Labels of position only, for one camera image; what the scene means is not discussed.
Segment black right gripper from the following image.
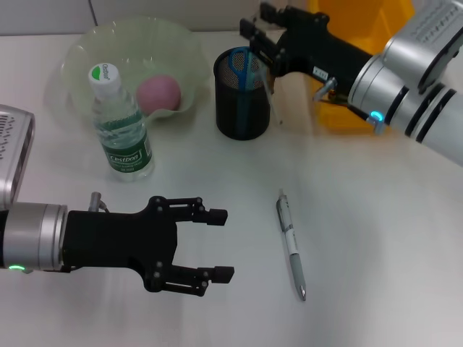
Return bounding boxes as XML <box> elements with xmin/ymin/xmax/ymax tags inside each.
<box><xmin>239</xmin><ymin>2</ymin><xmax>375</xmax><ymax>97</ymax></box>

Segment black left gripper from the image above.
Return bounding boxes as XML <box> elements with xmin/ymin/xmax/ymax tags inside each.
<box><xmin>63</xmin><ymin>195</ymin><xmax>235</xmax><ymax>297</ymax></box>

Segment blue scissors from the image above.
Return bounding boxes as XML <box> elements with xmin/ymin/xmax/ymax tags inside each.
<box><xmin>227</xmin><ymin>46</ymin><xmax>263</xmax><ymax>138</ymax></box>

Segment clear plastic ruler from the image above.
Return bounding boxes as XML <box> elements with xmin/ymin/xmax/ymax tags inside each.
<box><xmin>252</xmin><ymin>50</ymin><xmax>285</xmax><ymax>126</ymax></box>

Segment grey white ballpoint pen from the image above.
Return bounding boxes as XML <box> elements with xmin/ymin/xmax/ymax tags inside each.
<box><xmin>276</xmin><ymin>188</ymin><xmax>307</xmax><ymax>302</ymax></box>

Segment black mesh pen holder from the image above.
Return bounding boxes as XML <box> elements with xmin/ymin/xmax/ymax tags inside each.
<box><xmin>212</xmin><ymin>48</ymin><xmax>272</xmax><ymax>141</ymax></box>

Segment pink toy peach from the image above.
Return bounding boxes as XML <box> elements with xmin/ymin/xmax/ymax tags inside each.
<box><xmin>136</xmin><ymin>74</ymin><xmax>181</xmax><ymax>113</ymax></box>

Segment clear water bottle green label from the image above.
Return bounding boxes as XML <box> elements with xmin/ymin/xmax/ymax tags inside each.
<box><xmin>88</xmin><ymin>61</ymin><xmax>156</xmax><ymax>183</ymax></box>

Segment translucent green wavy fruit plate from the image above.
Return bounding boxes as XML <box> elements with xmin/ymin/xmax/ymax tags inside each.
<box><xmin>59</xmin><ymin>16</ymin><xmax>213</xmax><ymax>128</ymax></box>

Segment yellow plastic bin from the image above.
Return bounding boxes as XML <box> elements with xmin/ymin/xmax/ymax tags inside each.
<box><xmin>307</xmin><ymin>0</ymin><xmax>417</xmax><ymax>137</ymax></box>

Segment right gripper cable with plugs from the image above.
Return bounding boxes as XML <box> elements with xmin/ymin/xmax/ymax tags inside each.
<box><xmin>313</xmin><ymin>77</ymin><xmax>386</xmax><ymax>137</ymax></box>

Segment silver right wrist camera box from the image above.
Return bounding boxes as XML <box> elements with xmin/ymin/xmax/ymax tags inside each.
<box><xmin>383</xmin><ymin>0</ymin><xmax>463</xmax><ymax>95</ymax></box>

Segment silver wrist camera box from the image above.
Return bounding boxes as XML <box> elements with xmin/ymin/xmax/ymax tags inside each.
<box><xmin>383</xmin><ymin>0</ymin><xmax>463</xmax><ymax>95</ymax></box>
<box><xmin>0</xmin><ymin>104</ymin><xmax>36</xmax><ymax>210</ymax></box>

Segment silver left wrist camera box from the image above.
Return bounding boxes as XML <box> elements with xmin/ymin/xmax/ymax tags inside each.
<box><xmin>0</xmin><ymin>104</ymin><xmax>36</xmax><ymax>210</ymax></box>

